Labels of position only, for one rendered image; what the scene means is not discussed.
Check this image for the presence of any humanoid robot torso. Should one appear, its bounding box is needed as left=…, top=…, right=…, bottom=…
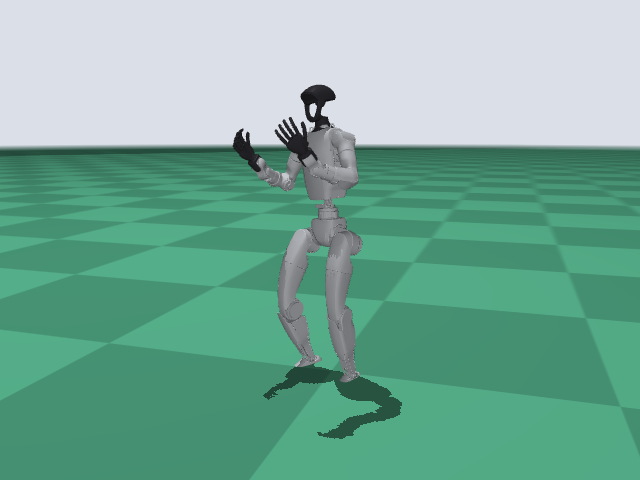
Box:
left=302, top=123, right=347, bottom=247

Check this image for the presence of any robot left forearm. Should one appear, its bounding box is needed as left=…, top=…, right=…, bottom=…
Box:
left=302, top=154, right=358, bottom=185

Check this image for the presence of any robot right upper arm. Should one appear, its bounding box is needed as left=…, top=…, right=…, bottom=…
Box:
left=279, top=152, right=302, bottom=191

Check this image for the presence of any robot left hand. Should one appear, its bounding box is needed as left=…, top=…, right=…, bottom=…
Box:
left=275, top=117, right=318, bottom=167

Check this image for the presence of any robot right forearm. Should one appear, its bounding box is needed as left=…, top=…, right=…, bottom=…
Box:
left=251, top=157, right=283, bottom=187

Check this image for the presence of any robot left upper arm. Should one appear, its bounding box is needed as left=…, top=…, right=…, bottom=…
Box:
left=332, top=130, right=359, bottom=190

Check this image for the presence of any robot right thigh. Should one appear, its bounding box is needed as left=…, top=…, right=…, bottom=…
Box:
left=278, top=227, right=321, bottom=320

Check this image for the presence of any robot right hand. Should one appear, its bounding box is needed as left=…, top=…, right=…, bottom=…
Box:
left=233, top=129, right=261, bottom=172

